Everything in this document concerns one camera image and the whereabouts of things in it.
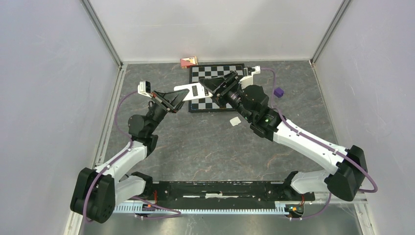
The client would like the purple cube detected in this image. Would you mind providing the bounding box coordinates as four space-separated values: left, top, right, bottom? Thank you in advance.
273 87 284 98

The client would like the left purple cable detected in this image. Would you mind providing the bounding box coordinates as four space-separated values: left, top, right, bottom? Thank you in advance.
82 91 140 223

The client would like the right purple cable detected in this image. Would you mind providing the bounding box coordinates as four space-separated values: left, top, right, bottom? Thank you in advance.
261 67 379 193

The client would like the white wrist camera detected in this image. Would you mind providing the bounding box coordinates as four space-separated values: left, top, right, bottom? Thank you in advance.
138 81 152 97
239 66 261 89

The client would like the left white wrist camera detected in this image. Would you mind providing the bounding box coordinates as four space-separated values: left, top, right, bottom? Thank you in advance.
138 81 152 97

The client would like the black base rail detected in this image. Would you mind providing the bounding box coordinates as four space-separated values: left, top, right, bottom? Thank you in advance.
140 181 315 210

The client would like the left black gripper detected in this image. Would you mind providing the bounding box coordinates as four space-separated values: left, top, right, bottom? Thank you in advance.
146 89 191 134

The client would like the white remote battery cover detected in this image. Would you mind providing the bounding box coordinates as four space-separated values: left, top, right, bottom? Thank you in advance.
230 117 242 126

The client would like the purple cable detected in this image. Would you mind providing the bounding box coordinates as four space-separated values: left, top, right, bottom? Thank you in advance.
82 91 140 223
261 67 379 193

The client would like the white slotted cable duct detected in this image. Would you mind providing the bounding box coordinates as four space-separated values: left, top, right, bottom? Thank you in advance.
114 201 305 215

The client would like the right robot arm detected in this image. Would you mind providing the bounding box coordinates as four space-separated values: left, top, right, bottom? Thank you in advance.
199 71 368 201

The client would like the red orange small box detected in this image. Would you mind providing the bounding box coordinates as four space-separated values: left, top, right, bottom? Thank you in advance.
180 56 198 69

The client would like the black white chessboard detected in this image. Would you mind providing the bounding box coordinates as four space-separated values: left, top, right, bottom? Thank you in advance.
188 63 246 113

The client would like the red white remote control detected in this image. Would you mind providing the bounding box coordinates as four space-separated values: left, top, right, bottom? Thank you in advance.
174 82 213 101

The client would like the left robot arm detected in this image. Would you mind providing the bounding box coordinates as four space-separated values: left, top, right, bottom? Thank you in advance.
69 89 189 223

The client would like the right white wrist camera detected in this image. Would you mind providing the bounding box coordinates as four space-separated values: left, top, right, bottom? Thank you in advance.
239 66 261 89

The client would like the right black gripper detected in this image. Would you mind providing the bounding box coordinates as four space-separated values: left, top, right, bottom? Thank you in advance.
199 70 254 122

